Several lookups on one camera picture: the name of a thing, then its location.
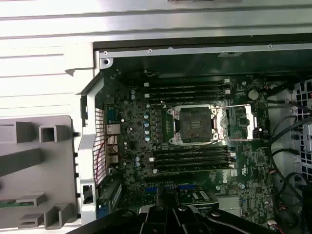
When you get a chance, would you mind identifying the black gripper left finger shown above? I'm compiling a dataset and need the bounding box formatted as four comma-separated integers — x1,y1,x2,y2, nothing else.
69,189,171,234

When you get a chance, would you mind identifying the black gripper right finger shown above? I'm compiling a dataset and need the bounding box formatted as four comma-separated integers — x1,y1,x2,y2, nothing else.
170,189,278,234

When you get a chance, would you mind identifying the metal socket cover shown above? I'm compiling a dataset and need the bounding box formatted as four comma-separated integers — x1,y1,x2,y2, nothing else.
216,103,258,141

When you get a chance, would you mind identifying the CPU socket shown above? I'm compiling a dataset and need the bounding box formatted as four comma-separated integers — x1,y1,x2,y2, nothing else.
168,104,220,146

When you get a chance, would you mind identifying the small silver chipset heatsink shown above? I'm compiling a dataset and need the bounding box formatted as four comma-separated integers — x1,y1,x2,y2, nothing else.
216,196,242,213

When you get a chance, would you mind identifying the black RAM slot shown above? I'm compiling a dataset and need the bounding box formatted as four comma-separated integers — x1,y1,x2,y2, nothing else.
149,151,235,163
148,95,231,104
144,78,231,88
153,157,234,168
151,162,236,174
144,89,232,99
146,83,231,93
153,145,231,156

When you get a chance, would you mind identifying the green motherboard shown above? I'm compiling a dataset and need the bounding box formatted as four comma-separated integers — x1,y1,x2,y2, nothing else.
102,69,277,221

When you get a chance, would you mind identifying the grey parts rack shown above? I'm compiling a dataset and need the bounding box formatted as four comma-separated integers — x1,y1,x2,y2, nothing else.
0,114,79,231

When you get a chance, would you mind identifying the silver metal drive cage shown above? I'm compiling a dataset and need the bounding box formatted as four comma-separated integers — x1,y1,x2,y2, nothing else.
291,78,312,177

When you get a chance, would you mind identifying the green RAM stick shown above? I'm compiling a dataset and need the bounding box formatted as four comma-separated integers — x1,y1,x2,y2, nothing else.
0,199,18,209

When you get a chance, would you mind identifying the black silver PC case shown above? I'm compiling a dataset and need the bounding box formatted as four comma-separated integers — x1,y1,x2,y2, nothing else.
64,36,312,234

